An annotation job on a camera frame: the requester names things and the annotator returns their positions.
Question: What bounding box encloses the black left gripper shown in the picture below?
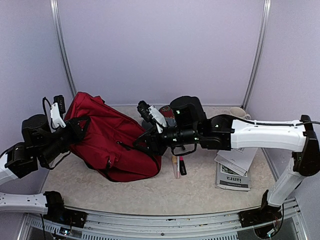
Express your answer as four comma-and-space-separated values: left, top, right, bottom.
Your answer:
39, 115, 90, 165

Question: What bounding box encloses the red student backpack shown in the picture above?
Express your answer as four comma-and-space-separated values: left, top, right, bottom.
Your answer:
64, 92, 162, 183

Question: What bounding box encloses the white paper book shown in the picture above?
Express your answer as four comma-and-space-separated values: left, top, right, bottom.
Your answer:
214, 147, 258, 177

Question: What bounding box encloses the pink highlighter pen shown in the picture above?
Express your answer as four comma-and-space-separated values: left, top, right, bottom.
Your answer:
171, 155, 181, 179

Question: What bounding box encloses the ianra magazine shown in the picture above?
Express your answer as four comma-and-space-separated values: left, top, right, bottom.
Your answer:
215, 163, 251, 192

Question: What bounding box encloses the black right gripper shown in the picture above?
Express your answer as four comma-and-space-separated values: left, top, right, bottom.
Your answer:
131, 123, 201, 157

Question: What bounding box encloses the left aluminium frame post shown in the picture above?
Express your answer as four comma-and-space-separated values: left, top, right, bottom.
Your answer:
50, 0, 78, 98

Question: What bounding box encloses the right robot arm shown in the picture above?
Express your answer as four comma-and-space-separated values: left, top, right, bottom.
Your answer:
134, 96, 320, 222

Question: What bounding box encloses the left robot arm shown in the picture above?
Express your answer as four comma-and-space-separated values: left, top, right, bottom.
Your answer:
0, 114, 91, 223

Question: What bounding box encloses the white ceramic mug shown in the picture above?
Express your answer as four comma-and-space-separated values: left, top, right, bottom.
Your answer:
229, 107, 251, 120

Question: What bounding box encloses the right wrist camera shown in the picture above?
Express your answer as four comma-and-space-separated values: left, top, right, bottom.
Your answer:
137, 100, 168, 134

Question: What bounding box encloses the aluminium frame post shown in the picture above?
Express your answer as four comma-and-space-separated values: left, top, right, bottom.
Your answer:
50, 0, 78, 98
241, 0, 272, 110

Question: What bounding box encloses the aluminium front rail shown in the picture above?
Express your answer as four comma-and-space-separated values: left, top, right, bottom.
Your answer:
17, 197, 311, 240

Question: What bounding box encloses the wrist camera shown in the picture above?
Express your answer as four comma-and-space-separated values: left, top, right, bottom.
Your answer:
137, 100, 168, 134
42, 94, 66, 130

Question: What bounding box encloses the right aluminium frame post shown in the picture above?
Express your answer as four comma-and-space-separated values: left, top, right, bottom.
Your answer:
241, 0, 272, 110

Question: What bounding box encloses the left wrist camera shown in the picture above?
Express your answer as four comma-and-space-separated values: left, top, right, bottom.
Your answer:
42, 94, 66, 130

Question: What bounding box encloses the grey pencil pouch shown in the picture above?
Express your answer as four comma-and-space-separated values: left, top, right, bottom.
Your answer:
141, 117, 176, 130

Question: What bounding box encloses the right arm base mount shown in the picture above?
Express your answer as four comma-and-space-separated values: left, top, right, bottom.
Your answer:
238, 190, 283, 228

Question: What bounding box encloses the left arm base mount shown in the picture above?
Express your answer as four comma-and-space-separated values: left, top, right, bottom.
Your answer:
43, 191, 88, 229

